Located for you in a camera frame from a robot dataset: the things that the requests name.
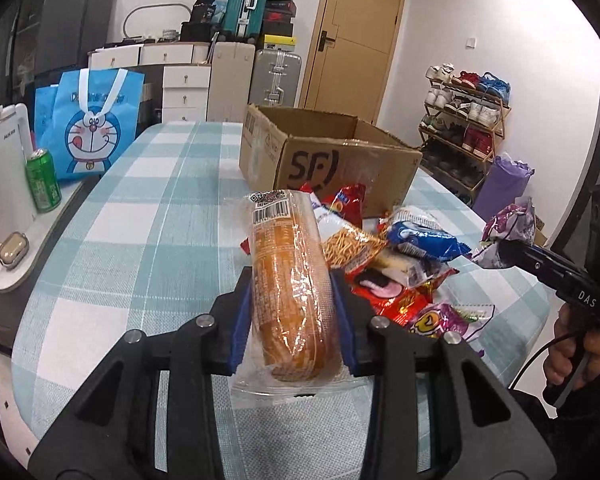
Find purple snack bag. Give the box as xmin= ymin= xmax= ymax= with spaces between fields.
xmin=468 ymin=196 xmax=535 ymax=270

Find white noodle snack bag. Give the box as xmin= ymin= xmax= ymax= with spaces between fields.
xmin=309 ymin=192 xmax=387 ymax=275

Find blue Oreo cookie pack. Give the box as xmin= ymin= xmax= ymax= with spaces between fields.
xmin=386 ymin=221 xmax=471 ymax=262

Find packaged bread loaf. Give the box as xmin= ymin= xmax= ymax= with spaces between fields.
xmin=232 ymin=190 xmax=356 ymax=398

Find right hand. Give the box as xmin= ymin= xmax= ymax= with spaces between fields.
xmin=543 ymin=304 xmax=600 ymax=389

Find red spicy snack bag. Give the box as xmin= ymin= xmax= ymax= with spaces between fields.
xmin=347 ymin=249 xmax=460 ymax=326

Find small white snack pack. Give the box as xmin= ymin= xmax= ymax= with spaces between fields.
xmin=377 ymin=206 xmax=442 ymax=237

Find purple yoga mat bag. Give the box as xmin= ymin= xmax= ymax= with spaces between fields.
xmin=472 ymin=152 xmax=534 ymax=221

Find red chip bag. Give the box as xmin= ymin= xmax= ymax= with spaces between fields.
xmin=300 ymin=183 xmax=365 ymax=238

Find beige earbuds case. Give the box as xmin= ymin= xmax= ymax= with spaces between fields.
xmin=0 ymin=232 xmax=29 ymax=270

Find checkered teal tablecloth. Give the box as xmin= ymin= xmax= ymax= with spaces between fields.
xmin=12 ymin=122 xmax=550 ymax=479

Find wooden shoe rack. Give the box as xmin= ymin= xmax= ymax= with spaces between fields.
xmin=418 ymin=63 xmax=510 ymax=206

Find SF cardboard box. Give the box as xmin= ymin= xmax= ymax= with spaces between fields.
xmin=239 ymin=104 xmax=422 ymax=218

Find white electric kettle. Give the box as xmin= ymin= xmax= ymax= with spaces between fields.
xmin=0 ymin=103 xmax=38 ymax=243

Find green soda can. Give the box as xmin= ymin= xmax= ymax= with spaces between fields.
xmin=26 ymin=148 xmax=61 ymax=212

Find silver suitcase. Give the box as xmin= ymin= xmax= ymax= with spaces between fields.
xmin=249 ymin=49 xmax=302 ymax=107

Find blue Doraemon tote bag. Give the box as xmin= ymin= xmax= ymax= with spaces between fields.
xmin=33 ymin=68 xmax=145 ymax=181

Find beige suitcase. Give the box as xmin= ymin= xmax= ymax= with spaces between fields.
xmin=207 ymin=42 xmax=256 ymax=122

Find stacked shoe boxes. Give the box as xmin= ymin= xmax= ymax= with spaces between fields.
xmin=260 ymin=0 xmax=297 ymax=52

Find wooden door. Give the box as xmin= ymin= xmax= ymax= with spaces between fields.
xmin=299 ymin=0 xmax=405 ymax=124

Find white drawer desk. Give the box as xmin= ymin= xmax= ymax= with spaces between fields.
xmin=88 ymin=42 xmax=211 ymax=122

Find teal suitcase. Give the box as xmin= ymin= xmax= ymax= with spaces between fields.
xmin=220 ymin=0 xmax=266 ymax=44

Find black refrigerator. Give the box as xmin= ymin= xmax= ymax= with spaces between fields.
xmin=34 ymin=0 xmax=114 ymax=76

